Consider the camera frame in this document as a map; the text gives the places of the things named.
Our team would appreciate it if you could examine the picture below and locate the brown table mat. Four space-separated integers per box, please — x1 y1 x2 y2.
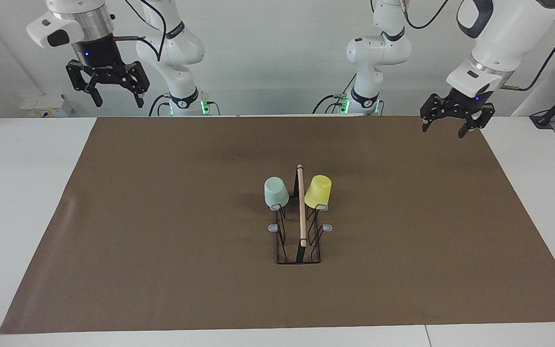
0 115 555 334

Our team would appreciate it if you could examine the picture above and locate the black wire cup rack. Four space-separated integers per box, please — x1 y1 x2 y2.
269 164 333 265

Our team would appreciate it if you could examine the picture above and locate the pale green plastic cup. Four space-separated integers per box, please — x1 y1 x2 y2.
264 177 290 211

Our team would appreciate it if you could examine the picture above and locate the yellow plastic cup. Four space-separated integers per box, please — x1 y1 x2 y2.
304 174 332 210

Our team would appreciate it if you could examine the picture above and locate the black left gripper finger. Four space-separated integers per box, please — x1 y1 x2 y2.
420 94 449 133
458 103 495 139

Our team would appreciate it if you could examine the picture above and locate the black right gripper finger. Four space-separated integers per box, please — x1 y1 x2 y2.
66 59 104 107
122 61 151 108

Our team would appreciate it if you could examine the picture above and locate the white box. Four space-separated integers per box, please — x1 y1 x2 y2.
20 93 73 118

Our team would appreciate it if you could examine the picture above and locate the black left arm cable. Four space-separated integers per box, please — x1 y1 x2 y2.
403 0 555 92

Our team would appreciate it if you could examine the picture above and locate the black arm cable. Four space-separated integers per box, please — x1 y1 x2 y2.
113 0 168 62
403 0 555 92

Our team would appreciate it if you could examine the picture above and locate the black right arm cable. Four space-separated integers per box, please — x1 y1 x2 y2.
113 0 168 62

